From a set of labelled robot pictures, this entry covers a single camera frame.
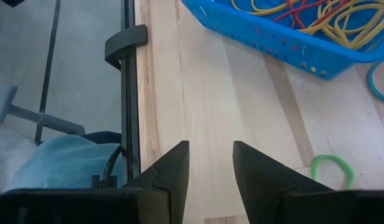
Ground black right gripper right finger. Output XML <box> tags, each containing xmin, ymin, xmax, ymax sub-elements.
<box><xmin>232</xmin><ymin>141</ymin><xmax>357</xmax><ymax>224</ymax></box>

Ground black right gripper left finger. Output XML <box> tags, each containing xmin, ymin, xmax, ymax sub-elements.
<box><xmin>121</xmin><ymin>140</ymin><xmax>190</xmax><ymax>224</ymax></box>

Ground yellow rubber band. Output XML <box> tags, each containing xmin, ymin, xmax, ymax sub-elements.
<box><xmin>231</xmin><ymin>0</ymin><xmax>294</xmax><ymax>17</ymax></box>
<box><xmin>299</xmin><ymin>0</ymin><xmax>384</xmax><ymax>50</ymax></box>

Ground green rubber band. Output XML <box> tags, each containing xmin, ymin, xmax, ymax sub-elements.
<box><xmin>310</xmin><ymin>154</ymin><xmax>355</xmax><ymax>190</ymax></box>

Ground teal rubber band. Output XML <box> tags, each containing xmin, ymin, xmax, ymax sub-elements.
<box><xmin>367</xmin><ymin>55</ymin><xmax>384</xmax><ymax>105</ymax></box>

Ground light blue fabric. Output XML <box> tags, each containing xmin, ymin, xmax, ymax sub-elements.
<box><xmin>3</xmin><ymin>134</ymin><xmax>124</xmax><ymax>192</ymax></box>

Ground grey metal leg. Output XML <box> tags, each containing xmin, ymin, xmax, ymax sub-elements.
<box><xmin>0</xmin><ymin>83</ymin><xmax>86</xmax><ymax>136</ymax></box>

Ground black table clamp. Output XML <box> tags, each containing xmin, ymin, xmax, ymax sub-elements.
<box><xmin>104</xmin><ymin>24</ymin><xmax>148</xmax><ymax>71</ymax></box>

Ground blue plastic basket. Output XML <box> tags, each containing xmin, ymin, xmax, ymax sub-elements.
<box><xmin>180</xmin><ymin>0</ymin><xmax>384</xmax><ymax>81</ymax></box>

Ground black cable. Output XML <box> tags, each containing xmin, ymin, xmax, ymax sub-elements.
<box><xmin>91</xmin><ymin>144</ymin><xmax>124</xmax><ymax>189</ymax></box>

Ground black aluminium table frame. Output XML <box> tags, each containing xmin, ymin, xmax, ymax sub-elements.
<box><xmin>119</xmin><ymin>0</ymin><xmax>142</xmax><ymax>186</ymax></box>

